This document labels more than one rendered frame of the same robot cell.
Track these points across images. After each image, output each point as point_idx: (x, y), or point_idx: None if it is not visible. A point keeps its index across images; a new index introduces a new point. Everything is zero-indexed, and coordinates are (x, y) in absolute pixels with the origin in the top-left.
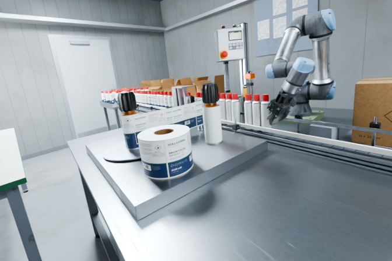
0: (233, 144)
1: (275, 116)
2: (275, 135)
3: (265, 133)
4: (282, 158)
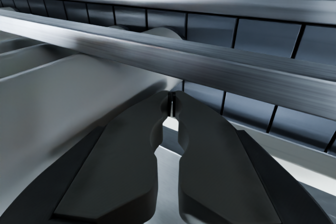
0: (161, 212)
1: (144, 69)
2: (244, 111)
3: (177, 88)
4: (331, 213)
